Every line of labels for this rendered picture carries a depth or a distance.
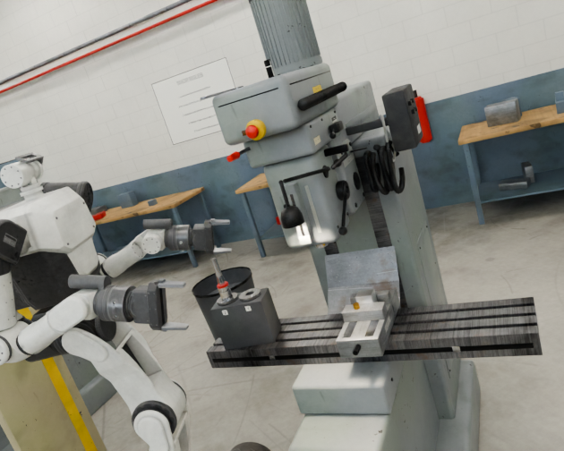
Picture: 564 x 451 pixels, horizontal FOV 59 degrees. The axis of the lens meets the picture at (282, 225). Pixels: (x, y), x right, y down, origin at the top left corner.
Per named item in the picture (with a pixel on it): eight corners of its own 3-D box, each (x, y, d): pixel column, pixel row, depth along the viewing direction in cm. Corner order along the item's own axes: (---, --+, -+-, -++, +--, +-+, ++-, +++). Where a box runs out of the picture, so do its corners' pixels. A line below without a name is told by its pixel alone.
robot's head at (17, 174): (10, 199, 139) (-5, 168, 137) (29, 190, 149) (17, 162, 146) (30, 192, 138) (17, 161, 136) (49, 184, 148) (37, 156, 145)
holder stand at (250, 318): (275, 343, 197) (260, 298, 191) (225, 350, 203) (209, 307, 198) (282, 327, 208) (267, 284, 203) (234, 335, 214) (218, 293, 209)
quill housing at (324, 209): (340, 243, 169) (313, 152, 161) (286, 251, 178) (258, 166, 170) (354, 223, 186) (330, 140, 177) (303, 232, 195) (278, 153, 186)
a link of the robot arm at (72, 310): (90, 314, 118) (51, 342, 121) (109, 301, 126) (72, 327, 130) (73, 292, 117) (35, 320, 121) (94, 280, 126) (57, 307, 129)
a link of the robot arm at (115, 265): (135, 268, 171) (92, 296, 175) (141, 255, 181) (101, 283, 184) (114, 244, 168) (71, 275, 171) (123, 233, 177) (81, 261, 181)
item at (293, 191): (311, 243, 169) (293, 184, 163) (301, 245, 170) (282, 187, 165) (315, 239, 172) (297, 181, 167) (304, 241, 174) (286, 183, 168)
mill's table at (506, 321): (542, 355, 155) (538, 333, 153) (211, 369, 209) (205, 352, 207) (536, 317, 175) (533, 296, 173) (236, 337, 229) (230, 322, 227)
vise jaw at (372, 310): (384, 319, 174) (381, 309, 173) (344, 322, 181) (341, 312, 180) (388, 310, 179) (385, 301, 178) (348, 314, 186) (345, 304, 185)
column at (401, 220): (465, 454, 237) (386, 135, 196) (369, 450, 257) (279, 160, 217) (469, 387, 280) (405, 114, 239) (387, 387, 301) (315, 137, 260)
